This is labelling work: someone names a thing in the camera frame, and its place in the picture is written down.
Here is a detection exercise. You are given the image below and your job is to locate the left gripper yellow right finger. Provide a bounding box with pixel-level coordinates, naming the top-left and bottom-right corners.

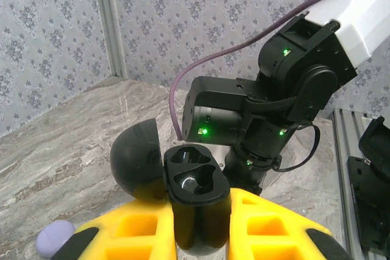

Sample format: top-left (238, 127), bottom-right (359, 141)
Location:
top-left (227, 187), bottom-right (354, 260)

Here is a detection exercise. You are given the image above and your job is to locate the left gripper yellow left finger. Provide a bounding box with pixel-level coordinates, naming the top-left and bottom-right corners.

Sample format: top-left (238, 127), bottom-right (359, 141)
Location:
top-left (50, 194), bottom-right (178, 260)

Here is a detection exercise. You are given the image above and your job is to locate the purple earbud charging case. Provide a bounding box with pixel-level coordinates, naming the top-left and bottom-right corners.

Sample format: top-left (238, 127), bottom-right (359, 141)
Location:
top-left (35, 222), bottom-right (77, 257)

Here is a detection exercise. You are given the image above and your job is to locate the black wireless earbud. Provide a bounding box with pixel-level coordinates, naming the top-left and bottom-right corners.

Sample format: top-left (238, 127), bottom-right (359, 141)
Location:
top-left (175, 172), bottom-right (216, 196)

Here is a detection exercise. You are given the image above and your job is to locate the black earbud charging case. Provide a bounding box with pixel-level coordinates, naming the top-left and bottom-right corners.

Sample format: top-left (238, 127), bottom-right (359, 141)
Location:
top-left (110, 118), bottom-right (231, 253)

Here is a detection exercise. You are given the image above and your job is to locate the wide aluminium base rail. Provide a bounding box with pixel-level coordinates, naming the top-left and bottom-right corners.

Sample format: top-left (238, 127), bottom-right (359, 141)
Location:
top-left (331, 108), bottom-right (390, 260)

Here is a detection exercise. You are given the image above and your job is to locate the right gripper thin black cable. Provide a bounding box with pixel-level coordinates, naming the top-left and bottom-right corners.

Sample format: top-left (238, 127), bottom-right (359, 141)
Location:
top-left (275, 121), bottom-right (321, 172)

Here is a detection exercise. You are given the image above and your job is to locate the aluminium corner post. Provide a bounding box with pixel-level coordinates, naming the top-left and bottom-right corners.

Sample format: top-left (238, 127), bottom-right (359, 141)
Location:
top-left (91, 0), bottom-right (128, 79)

